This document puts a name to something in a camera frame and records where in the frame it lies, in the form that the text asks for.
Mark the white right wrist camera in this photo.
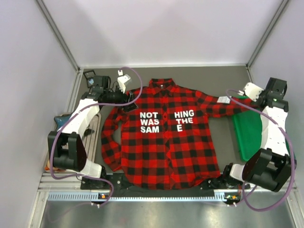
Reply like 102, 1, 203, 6
238, 82, 264, 102

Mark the blue star-shaped dish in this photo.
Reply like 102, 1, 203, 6
54, 114, 71, 131

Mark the red black plaid shirt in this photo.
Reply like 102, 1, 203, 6
101, 78, 253, 190

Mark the small black brooch box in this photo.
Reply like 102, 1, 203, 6
83, 69, 95, 88

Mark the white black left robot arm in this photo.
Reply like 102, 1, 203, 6
47, 70, 136, 182

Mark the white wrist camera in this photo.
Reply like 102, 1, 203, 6
117, 70, 131, 93
238, 82, 264, 102

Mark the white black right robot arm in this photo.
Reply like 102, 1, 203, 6
224, 77, 291, 192

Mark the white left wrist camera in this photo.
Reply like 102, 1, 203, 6
117, 70, 131, 93

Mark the orange brown cup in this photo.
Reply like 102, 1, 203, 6
44, 160, 65, 172

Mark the slotted grey cable duct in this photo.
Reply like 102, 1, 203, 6
47, 191, 240, 202

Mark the green plastic bin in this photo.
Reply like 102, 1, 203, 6
231, 95, 296, 163

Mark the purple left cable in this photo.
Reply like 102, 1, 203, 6
49, 66, 143, 205

